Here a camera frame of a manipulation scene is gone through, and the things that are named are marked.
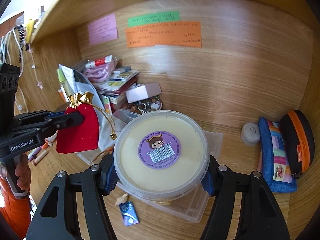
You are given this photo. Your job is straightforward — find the red velvet gift pouch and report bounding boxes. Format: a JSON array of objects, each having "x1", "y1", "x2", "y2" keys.
[{"x1": 56, "y1": 92, "x2": 105, "y2": 154}]

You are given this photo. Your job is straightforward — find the round cream lidded tub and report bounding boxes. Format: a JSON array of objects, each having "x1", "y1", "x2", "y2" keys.
[{"x1": 113, "y1": 109, "x2": 210, "y2": 202}]

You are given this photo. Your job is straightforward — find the white drawstring cloth bag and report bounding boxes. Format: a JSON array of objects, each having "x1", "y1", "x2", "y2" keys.
[{"x1": 95, "y1": 107, "x2": 126, "y2": 151}]

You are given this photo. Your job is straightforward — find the orange sleeved forearm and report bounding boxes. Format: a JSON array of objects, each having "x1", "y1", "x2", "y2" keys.
[{"x1": 1, "y1": 178, "x2": 31, "y2": 239}]

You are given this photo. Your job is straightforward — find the person's left hand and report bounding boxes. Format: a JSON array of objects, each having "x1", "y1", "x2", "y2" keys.
[{"x1": 15, "y1": 153, "x2": 31, "y2": 191}]

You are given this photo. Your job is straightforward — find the white paper bag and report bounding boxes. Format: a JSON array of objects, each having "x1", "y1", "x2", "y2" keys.
[{"x1": 57, "y1": 64, "x2": 103, "y2": 107}]

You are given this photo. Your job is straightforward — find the blue patchwork pouch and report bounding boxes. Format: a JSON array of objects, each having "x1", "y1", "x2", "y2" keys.
[{"x1": 258, "y1": 117, "x2": 297, "y2": 193}]

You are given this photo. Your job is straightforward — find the stack of books and packets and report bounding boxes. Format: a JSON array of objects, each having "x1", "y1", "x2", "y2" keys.
[{"x1": 73, "y1": 55, "x2": 139, "y2": 103}]

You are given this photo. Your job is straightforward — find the red white tube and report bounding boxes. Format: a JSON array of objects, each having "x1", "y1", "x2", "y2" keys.
[{"x1": 85, "y1": 55, "x2": 113, "y2": 69}]

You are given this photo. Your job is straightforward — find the small blue card packet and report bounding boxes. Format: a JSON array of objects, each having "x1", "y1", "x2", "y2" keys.
[{"x1": 119, "y1": 202, "x2": 139, "y2": 226}]

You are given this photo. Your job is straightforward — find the small white pink box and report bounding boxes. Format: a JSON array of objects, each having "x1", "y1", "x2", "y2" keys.
[{"x1": 125, "y1": 83, "x2": 162, "y2": 103}]

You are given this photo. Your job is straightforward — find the bowl of beads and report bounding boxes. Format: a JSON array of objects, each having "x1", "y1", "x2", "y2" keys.
[{"x1": 121, "y1": 95, "x2": 163, "y2": 114}]

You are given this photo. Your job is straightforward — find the small white round container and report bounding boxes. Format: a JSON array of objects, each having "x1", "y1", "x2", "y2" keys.
[{"x1": 241, "y1": 122, "x2": 260, "y2": 146}]

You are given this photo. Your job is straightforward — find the black orange zip case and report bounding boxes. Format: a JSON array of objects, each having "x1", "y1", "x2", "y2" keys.
[{"x1": 280, "y1": 110, "x2": 315, "y2": 179}]

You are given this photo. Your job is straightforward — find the pink sticky note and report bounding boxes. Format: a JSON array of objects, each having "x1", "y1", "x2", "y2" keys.
[{"x1": 87, "y1": 14, "x2": 118, "y2": 45}]

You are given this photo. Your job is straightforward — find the orange paper note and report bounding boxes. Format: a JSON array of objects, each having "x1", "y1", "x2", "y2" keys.
[{"x1": 125, "y1": 21, "x2": 202, "y2": 48}]

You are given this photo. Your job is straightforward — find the green sticky note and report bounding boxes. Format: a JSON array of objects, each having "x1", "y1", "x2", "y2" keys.
[{"x1": 127, "y1": 11, "x2": 180, "y2": 28}]

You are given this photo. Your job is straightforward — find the white hanging cable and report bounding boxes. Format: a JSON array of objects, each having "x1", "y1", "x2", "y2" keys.
[{"x1": 0, "y1": 26, "x2": 28, "y2": 112}]

